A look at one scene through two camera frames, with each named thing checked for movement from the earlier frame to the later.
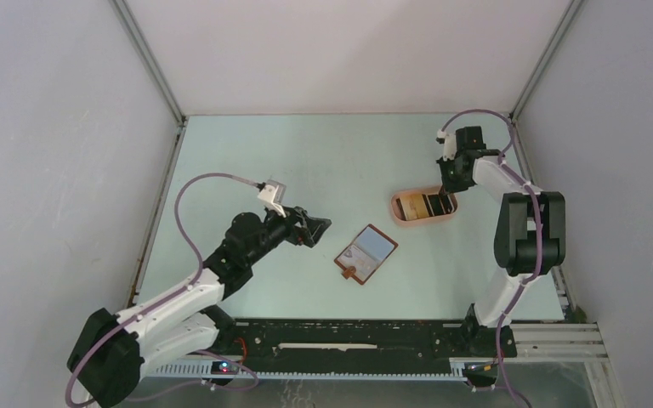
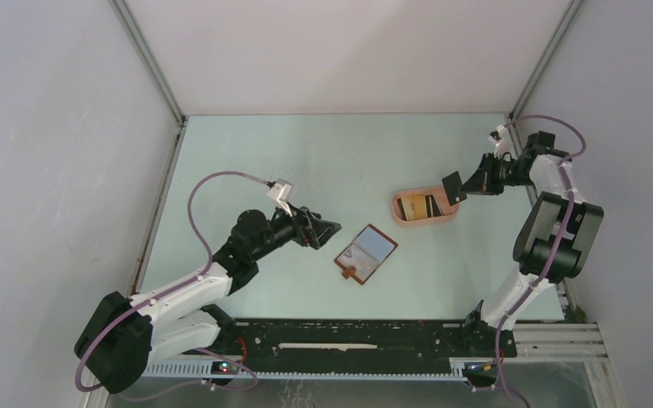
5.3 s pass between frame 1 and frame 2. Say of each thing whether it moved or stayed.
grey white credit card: stayed
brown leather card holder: stayed
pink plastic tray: stayed
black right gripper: moved
